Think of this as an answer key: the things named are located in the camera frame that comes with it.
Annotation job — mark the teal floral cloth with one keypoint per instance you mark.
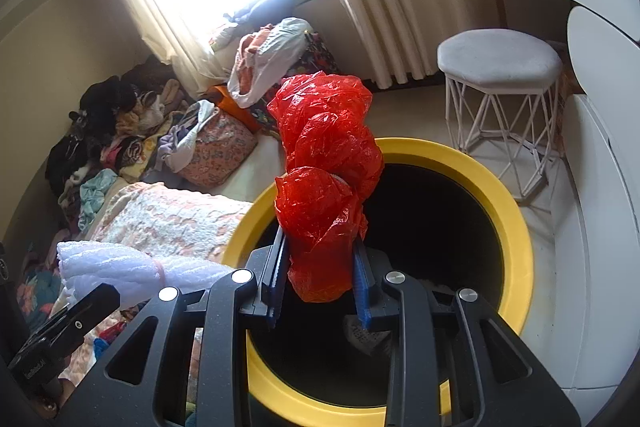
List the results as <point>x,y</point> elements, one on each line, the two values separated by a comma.
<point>35,297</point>

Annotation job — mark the orange plastic container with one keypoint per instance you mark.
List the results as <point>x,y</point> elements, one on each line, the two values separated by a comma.
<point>235,107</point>

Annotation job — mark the white towel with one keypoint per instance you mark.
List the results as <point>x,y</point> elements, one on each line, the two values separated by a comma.
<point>110,267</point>

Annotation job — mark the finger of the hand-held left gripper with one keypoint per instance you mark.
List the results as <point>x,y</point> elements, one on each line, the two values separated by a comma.
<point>75,327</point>

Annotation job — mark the yellow-rimmed black bin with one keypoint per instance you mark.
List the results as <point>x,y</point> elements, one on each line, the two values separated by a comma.
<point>500,207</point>

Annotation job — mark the white lavender cloth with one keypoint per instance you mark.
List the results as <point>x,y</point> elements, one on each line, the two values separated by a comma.
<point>185,142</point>

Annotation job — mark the peach and white blanket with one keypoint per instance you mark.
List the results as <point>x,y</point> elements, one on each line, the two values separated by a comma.
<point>170,217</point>

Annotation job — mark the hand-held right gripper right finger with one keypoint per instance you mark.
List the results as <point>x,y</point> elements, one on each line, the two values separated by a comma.
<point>361,292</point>

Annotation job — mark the dark and orange cloth heap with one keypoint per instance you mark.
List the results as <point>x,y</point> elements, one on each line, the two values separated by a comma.
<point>260,7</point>

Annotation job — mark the pile of mixed clothes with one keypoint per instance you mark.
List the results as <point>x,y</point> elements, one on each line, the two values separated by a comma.
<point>115,127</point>

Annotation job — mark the red plastic bag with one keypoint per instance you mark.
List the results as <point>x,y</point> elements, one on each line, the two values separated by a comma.
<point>325,147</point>

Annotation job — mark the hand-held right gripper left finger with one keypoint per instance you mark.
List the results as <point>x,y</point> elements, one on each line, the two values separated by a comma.
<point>276,279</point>

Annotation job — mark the white plastic bag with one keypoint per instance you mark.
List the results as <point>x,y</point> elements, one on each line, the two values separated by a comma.
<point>280,47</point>

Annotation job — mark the pink floral cushion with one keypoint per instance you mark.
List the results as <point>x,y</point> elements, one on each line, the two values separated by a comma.
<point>220,147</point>

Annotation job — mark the peach towel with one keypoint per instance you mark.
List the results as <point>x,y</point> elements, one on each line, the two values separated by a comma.
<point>247,57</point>

